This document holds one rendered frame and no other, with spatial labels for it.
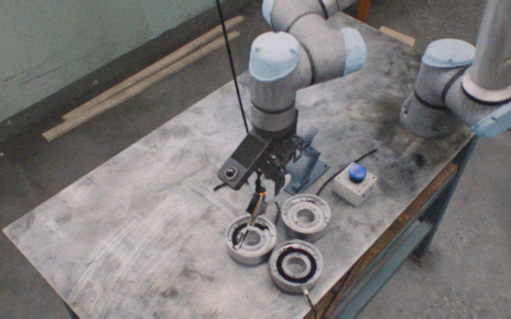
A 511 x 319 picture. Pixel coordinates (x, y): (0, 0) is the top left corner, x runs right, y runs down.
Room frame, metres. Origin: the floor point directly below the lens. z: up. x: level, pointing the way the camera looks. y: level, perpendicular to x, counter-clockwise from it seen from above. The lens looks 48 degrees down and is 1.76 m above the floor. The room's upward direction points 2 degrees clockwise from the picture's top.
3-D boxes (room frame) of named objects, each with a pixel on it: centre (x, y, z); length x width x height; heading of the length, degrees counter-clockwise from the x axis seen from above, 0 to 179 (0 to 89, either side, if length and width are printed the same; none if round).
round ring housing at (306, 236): (0.69, -0.10, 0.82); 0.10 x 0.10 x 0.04
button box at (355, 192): (0.79, -0.22, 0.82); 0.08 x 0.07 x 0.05; 138
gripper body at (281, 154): (0.67, -0.02, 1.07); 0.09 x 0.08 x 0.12; 139
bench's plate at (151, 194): (0.89, -0.07, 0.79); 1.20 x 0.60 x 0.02; 138
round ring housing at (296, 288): (0.56, -0.08, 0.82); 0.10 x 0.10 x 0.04
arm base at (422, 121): (1.03, -0.44, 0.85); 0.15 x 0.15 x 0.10
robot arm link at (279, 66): (0.67, -0.02, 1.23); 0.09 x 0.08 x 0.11; 117
